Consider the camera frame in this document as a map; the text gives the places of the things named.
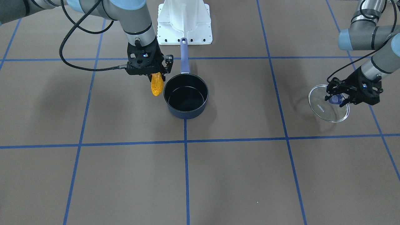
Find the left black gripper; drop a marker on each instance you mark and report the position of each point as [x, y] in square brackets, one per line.
[353, 80]

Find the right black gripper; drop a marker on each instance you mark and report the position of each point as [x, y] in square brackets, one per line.
[160, 58]

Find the yellow corn cob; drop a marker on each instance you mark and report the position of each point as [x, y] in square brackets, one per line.
[157, 84]

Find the glass pot lid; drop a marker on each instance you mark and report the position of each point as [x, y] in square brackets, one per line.
[327, 107]

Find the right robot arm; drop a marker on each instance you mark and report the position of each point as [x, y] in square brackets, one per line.
[133, 16]

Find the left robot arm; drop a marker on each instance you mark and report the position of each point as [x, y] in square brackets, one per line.
[365, 34]

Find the dark blue saucepan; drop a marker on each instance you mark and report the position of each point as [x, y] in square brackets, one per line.
[186, 94]

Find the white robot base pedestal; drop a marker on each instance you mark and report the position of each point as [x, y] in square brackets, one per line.
[190, 19]

